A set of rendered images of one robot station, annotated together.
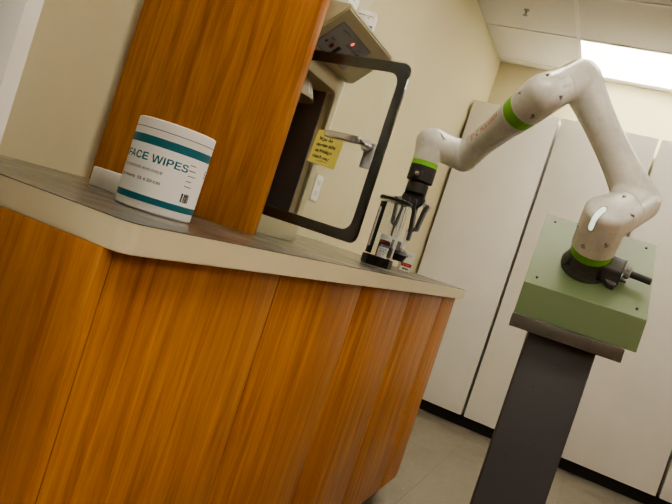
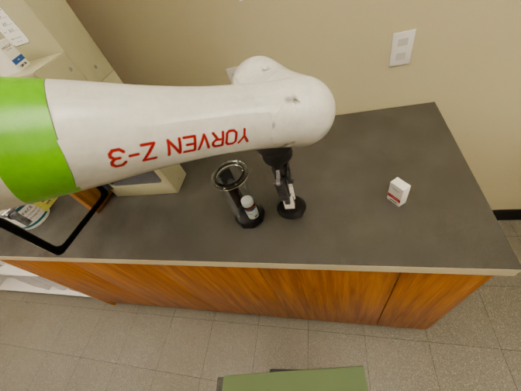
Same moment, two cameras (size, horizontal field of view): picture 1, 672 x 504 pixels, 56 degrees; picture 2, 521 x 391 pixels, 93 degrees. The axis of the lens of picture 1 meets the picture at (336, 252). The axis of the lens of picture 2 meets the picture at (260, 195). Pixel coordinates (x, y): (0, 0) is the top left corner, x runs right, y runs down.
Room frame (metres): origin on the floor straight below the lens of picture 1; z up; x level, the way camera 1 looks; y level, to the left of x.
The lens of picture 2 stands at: (2.14, -0.66, 1.63)
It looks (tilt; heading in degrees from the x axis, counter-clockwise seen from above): 48 degrees down; 92
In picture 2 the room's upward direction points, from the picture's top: 22 degrees counter-clockwise
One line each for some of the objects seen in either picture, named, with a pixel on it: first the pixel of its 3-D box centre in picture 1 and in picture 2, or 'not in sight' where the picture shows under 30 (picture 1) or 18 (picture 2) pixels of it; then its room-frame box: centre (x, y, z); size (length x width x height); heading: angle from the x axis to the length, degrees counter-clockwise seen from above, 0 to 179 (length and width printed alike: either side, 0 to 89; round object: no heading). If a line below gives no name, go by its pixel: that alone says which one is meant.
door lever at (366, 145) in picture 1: (347, 139); not in sight; (1.37, 0.05, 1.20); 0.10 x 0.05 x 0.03; 59
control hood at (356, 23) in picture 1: (348, 47); (22, 92); (1.63, 0.13, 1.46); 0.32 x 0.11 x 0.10; 157
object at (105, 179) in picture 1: (138, 189); not in sight; (1.36, 0.44, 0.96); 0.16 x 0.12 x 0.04; 145
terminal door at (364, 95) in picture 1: (325, 141); (41, 191); (1.43, 0.10, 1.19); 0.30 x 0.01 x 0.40; 59
